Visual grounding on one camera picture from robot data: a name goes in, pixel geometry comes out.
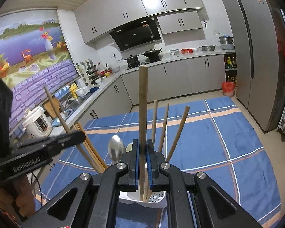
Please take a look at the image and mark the blue plaid tablecloth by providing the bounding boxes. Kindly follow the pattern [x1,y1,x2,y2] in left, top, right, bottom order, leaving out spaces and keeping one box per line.
[36,97,282,228]

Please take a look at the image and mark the white plastic utensil holder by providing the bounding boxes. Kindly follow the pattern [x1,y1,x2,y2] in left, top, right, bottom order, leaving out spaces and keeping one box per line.
[119,145,168,209]

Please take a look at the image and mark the white dish rack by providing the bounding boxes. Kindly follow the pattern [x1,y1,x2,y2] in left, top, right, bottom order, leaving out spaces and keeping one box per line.
[79,60,99,86]

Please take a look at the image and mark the black range hood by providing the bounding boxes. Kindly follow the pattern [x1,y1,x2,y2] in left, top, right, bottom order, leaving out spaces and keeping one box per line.
[109,17,162,52]

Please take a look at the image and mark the yellow bottle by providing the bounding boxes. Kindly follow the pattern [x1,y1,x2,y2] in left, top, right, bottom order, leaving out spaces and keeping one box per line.
[69,84,78,99]

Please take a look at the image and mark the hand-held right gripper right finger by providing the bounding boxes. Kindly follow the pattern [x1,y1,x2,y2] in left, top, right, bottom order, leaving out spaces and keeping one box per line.
[146,139,264,228]

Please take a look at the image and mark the black wok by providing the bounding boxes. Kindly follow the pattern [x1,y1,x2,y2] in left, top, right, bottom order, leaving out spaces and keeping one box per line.
[142,48,162,58]

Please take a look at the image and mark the metal steamer pot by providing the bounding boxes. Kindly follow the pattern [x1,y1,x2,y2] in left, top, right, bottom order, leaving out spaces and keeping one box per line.
[218,35,235,51]

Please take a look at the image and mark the person's left hand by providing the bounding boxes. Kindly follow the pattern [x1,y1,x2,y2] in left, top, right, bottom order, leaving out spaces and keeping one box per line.
[0,174,36,219]

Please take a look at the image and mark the metal spoon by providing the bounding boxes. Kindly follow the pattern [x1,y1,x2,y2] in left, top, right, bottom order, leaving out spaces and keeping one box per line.
[108,135,127,165]

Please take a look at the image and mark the row of bottles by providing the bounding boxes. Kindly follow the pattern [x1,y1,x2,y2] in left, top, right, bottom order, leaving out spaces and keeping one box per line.
[224,55,238,87]

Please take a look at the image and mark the black cooking pot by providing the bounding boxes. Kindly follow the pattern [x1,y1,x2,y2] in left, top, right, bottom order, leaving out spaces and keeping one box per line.
[123,54,140,64]

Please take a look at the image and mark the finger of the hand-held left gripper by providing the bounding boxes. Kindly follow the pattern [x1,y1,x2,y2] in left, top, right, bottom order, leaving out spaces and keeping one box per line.
[14,131,86,156]

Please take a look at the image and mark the grey lower kitchen cabinets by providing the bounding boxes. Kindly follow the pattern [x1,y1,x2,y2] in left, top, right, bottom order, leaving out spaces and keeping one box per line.
[76,53,226,124]

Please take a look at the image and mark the wall poster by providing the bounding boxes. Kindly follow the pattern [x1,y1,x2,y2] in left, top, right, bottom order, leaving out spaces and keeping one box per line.
[0,9,79,133]

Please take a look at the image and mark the red plastic bag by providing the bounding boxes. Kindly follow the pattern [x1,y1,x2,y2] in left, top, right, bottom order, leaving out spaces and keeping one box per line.
[222,81,236,97]

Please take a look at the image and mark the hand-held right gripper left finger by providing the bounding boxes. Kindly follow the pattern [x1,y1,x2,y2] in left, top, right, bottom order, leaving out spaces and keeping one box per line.
[21,139,140,228]

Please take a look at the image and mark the grey refrigerator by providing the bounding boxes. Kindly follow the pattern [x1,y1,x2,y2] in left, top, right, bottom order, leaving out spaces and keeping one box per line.
[220,0,285,133]

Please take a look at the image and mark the black cable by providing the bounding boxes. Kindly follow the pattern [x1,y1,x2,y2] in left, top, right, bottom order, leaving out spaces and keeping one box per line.
[30,164,55,205]

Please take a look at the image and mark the black gas stove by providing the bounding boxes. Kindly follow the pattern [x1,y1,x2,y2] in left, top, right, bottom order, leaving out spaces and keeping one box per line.
[125,56,163,71]

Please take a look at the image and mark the grey upper kitchen cabinets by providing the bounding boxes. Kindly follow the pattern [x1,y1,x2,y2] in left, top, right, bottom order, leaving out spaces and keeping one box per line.
[74,0,205,45]

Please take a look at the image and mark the white rice cooker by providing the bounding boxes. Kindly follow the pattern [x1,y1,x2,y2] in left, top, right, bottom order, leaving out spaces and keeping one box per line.
[22,106,53,139]

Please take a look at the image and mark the grey kitchen cabinets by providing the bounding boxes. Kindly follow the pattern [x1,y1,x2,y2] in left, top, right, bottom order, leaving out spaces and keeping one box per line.
[76,53,226,124]
[74,0,205,45]

